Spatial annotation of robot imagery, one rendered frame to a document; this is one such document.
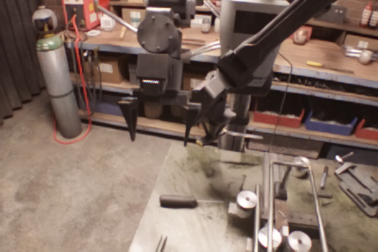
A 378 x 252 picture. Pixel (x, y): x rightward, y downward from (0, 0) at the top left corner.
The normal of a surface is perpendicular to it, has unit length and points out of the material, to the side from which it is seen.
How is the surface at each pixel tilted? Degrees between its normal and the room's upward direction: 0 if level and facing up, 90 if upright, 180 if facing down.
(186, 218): 0
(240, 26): 90
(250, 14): 90
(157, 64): 60
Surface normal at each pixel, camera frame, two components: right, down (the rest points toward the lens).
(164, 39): -0.07, 0.07
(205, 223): 0.04, -0.82
